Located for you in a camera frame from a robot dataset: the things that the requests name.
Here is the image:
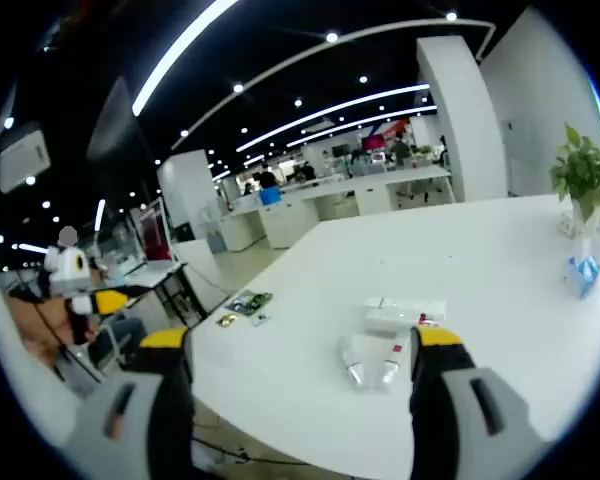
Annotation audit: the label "red collar skincare pump bottle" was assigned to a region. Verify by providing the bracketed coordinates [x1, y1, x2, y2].
[363, 297, 448, 327]

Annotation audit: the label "long white counter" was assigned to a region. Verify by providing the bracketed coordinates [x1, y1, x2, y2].
[219, 164, 454, 251]

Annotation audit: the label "potted green plant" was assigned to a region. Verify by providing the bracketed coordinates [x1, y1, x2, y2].
[549, 122, 600, 254]

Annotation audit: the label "long ceiling light strip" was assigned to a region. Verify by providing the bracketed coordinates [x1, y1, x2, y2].
[131, 0, 241, 117]

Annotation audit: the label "blue white tissue pack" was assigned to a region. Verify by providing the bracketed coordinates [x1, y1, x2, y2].
[561, 253, 600, 300]

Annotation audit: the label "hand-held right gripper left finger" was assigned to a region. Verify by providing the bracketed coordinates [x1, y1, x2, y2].
[62, 327, 197, 480]

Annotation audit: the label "person's left hand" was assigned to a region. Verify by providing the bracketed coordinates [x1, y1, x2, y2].
[17, 298, 102, 365]

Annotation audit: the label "green silver foil packet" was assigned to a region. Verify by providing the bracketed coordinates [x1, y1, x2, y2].
[224, 289, 274, 317]

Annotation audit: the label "white table black legs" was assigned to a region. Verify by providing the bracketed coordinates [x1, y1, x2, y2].
[107, 257, 214, 331]

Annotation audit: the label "red label white skincare tube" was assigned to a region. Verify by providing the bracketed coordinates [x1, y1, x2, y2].
[376, 335, 412, 390]

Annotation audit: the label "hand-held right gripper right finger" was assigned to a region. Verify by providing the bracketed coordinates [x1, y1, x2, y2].
[408, 325, 554, 480]

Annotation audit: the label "ceiling air conditioner unit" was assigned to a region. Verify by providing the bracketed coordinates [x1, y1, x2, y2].
[0, 130, 52, 195]

